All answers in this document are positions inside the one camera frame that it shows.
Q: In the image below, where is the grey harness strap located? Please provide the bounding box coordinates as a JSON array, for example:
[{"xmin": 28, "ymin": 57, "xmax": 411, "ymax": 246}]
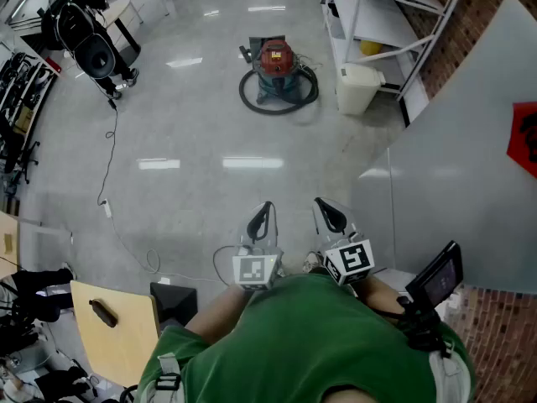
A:
[
  {"xmin": 427, "ymin": 346, "xmax": 473, "ymax": 403},
  {"xmin": 154, "ymin": 353, "xmax": 185, "ymax": 403}
]

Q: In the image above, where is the cream lidded trash bin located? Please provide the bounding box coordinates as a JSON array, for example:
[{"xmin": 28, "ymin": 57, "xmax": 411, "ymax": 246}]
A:
[{"xmin": 336, "ymin": 62, "xmax": 387, "ymax": 116}]

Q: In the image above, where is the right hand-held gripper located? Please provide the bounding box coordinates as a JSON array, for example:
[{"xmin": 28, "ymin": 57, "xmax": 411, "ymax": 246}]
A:
[{"xmin": 311, "ymin": 197, "xmax": 376, "ymax": 287}]

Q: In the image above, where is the wooden board with tape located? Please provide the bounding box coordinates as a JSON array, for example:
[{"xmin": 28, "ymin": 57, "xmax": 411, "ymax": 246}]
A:
[{"xmin": 0, "ymin": 212, "xmax": 21, "ymax": 279}]

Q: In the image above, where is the person's left forearm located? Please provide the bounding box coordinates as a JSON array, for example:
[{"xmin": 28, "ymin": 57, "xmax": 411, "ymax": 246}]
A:
[{"xmin": 184, "ymin": 284, "xmax": 255, "ymax": 346}]

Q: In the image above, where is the person's green shirt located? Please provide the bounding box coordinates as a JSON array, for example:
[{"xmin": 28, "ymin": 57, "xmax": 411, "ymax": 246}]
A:
[{"xmin": 133, "ymin": 273, "xmax": 477, "ymax": 403}]

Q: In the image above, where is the red vacuum cleaner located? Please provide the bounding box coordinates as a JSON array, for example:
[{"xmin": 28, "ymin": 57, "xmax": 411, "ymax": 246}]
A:
[{"xmin": 253, "ymin": 38, "xmax": 306, "ymax": 105}]

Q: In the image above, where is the person's right forearm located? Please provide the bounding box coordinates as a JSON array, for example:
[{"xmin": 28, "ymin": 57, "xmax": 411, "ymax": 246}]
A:
[{"xmin": 354, "ymin": 275, "xmax": 410, "ymax": 325}]

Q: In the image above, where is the black cable with adapter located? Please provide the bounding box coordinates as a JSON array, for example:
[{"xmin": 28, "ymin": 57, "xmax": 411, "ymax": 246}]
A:
[{"xmin": 96, "ymin": 97, "xmax": 121, "ymax": 207}]

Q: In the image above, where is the black office chair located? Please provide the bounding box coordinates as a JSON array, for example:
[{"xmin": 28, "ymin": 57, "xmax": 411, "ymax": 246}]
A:
[{"xmin": 0, "ymin": 115, "xmax": 42, "ymax": 184}]

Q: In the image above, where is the black oblong object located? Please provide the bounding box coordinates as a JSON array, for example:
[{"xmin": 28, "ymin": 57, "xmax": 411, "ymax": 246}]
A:
[{"xmin": 88, "ymin": 299, "xmax": 119, "ymax": 329}]

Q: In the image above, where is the black chest phone mount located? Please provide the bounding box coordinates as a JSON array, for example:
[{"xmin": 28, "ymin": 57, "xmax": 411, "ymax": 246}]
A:
[{"xmin": 396, "ymin": 294, "xmax": 456, "ymax": 359}]

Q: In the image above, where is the red paper wall decoration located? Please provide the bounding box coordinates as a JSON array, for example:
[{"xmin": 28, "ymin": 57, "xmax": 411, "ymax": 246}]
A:
[{"xmin": 506, "ymin": 102, "xmax": 537, "ymax": 180}]

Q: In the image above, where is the light wooden board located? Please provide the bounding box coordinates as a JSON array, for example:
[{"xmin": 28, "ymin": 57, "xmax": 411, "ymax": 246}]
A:
[{"xmin": 70, "ymin": 280, "xmax": 161, "ymax": 388}]

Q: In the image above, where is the black vacuum floor nozzle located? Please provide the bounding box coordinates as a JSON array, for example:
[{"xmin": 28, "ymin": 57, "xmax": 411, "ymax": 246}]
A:
[{"xmin": 238, "ymin": 35, "xmax": 287, "ymax": 65}]

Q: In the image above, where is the shelf of black gear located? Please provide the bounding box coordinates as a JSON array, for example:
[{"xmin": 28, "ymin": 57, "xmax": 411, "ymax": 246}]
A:
[{"xmin": 0, "ymin": 39, "xmax": 60, "ymax": 175}]

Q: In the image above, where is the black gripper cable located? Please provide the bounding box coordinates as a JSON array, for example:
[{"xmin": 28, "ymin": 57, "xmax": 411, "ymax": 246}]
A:
[{"xmin": 368, "ymin": 300, "xmax": 406, "ymax": 321}]

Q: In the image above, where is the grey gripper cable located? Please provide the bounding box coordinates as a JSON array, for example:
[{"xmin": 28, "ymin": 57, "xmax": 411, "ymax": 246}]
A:
[{"xmin": 211, "ymin": 244, "xmax": 244, "ymax": 285}]

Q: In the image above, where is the person's white shoe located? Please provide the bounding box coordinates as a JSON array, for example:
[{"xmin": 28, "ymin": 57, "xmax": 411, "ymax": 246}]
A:
[{"xmin": 302, "ymin": 250, "xmax": 324, "ymax": 275}]

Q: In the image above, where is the thin grey wire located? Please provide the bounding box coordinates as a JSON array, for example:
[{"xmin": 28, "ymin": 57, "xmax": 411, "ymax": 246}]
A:
[{"xmin": 293, "ymin": 52, "xmax": 324, "ymax": 75}]

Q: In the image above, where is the black chest-mounted phone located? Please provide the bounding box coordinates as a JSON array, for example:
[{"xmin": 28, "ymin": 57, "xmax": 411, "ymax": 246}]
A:
[{"xmin": 404, "ymin": 240, "xmax": 465, "ymax": 310}]

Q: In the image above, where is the white metal shelf rack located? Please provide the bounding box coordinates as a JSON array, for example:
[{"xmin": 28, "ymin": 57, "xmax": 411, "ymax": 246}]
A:
[{"xmin": 312, "ymin": 0, "xmax": 471, "ymax": 128}]

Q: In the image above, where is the white floor cable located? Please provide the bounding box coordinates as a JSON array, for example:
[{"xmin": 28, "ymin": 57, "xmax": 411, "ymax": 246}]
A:
[{"xmin": 107, "ymin": 215, "xmax": 223, "ymax": 285}]

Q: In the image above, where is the black pyramid-shaped block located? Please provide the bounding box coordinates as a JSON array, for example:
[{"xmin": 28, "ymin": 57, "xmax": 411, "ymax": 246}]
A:
[{"xmin": 149, "ymin": 281, "xmax": 198, "ymax": 331}]

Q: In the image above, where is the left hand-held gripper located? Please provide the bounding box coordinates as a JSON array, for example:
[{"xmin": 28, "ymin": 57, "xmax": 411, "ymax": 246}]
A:
[{"xmin": 232, "ymin": 201, "xmax": 283, "ymax": 292}]

